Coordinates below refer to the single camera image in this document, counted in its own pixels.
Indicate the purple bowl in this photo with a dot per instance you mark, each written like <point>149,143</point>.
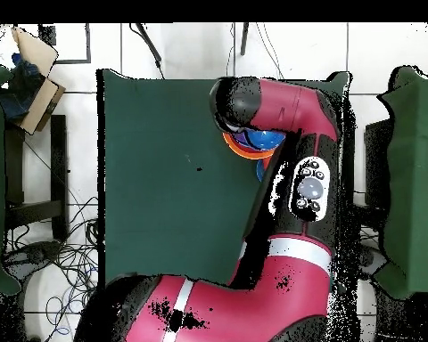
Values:
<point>240,140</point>

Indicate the small dark blue bowl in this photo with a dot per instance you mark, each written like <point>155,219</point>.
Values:
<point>267,139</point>

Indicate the small light blue bowl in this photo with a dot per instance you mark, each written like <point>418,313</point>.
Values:
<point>259,171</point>

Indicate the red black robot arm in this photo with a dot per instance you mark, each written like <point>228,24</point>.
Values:
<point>253,302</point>

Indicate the large yellow bowl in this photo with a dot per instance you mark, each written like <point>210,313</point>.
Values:
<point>242,153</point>

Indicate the dark green table cloth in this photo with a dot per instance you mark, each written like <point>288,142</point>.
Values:
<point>146,142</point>

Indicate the black tripod leg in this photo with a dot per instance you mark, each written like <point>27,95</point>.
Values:
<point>245,39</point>
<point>149,42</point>

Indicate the black computer case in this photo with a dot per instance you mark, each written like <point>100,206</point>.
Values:
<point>376,164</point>

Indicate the black stool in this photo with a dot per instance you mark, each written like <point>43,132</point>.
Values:
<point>59,160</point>

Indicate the cardboard box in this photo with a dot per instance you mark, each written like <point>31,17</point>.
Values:
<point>42,103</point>

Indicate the blue bag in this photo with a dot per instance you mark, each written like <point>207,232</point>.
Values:
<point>21,92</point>

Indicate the black chair base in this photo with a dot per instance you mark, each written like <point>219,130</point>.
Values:
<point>35,254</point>

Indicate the black floor frame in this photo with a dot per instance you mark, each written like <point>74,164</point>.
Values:
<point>88,46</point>

